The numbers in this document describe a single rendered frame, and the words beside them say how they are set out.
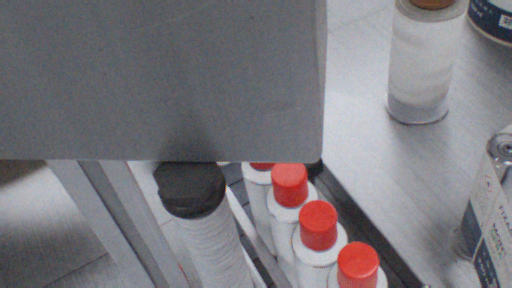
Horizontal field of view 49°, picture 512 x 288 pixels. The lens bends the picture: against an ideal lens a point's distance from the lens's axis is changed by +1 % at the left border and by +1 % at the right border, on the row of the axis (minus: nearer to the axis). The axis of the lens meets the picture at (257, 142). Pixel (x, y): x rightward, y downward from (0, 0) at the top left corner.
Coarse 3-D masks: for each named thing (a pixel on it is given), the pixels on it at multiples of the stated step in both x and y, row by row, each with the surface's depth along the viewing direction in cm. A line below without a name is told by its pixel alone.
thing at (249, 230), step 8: (232, 200) 65; (232, 208) 64; (240, 208) 64; (240, 216) 63; (240, 224) 63; (248, 224) 62; (248, 232) 62; (256, 232) 62; (248, 240) 62; (256, 240) 61; (256, 248) 60; (264, 248) 60; (264, 256) 60; (272, 256) 60; (264, 264) 60; (272, 264) 59; (272, 272) 58; (280, 272) 58; (280, 280) 58; (288, 280) 58
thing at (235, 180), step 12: (228, 168) 78; (240, 168) 78; (228, 180) 77; (240, 180) 77; (240, 192) 75; (240, 204) 74; (252, 216) 73; (240, 228) 72; (240, 240) 71; (252, 252) 69; (264, 276) 67
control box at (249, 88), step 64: (0, 0) 20; (64, 0) 20; (128, 0) 20; (192, 0) 20; (256, 0) 19; (320, 0) 23; (0, 64) 23; (64, 64) 23; (128, 64) 22; (192, 64) 22; (256, 64) 22; (320, 64) 24; (0, 128) 27; (64, 128) 26; (128, 128) 26; (192, 128) 25; (256, 128) 25; (320, 128) 25
